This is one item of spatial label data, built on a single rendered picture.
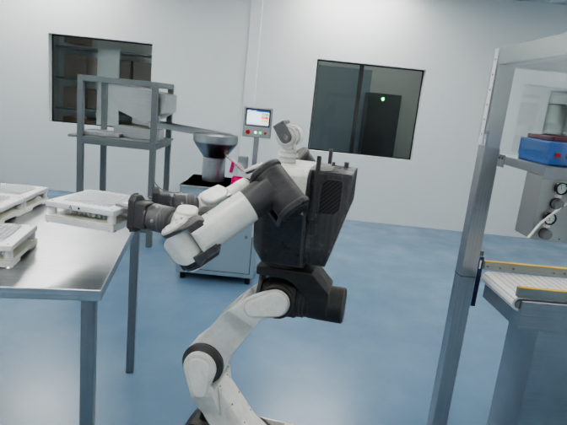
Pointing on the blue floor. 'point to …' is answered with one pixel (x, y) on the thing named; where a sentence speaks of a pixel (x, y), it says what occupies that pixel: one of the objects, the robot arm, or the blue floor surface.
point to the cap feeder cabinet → (247, 263)
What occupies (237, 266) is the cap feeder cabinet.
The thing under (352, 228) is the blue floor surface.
